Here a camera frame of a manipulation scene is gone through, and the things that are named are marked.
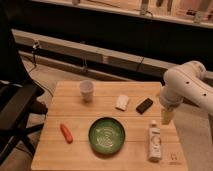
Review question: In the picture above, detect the white ceramic cup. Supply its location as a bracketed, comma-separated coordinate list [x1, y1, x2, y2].
[80, 80, 94, 102]

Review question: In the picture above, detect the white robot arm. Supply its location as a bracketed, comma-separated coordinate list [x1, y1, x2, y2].
[159, 61, 213, 125]

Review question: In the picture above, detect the green ceramic bowl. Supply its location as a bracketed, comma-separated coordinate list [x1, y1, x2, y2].
[88, 117, 126, 155]

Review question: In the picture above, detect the black rectangular block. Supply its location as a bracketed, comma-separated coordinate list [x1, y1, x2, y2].
[136, 98, 153, 114]

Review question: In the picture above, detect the white squeeze bottle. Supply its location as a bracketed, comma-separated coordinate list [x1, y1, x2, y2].
[148, 120, 162, 162]

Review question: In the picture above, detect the white rectangular block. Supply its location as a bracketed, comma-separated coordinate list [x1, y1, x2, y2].
[115, 95, 129, 111]

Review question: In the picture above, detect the wooden table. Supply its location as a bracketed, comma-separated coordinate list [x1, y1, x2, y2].
[30, 80, 189, 171]

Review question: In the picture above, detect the orange carrot toy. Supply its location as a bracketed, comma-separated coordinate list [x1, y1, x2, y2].
[60, 124, 73, 144]

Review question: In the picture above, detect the black office chair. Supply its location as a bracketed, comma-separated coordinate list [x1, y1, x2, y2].
[0, 79, 49, 166]

